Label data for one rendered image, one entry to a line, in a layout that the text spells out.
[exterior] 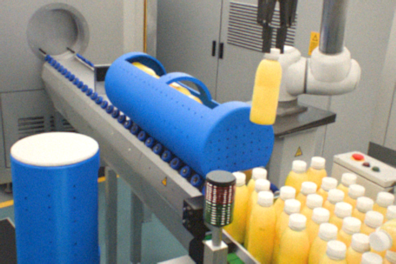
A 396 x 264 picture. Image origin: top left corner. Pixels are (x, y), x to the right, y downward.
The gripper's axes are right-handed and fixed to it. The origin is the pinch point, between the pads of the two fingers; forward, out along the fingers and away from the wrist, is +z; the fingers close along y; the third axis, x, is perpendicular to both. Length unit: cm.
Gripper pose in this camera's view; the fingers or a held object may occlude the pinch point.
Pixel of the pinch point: (273, 40)
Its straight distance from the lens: 141.8
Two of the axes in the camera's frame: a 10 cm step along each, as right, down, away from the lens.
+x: 5.0, 1.9, -8.4
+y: -8.6, 0.3, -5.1
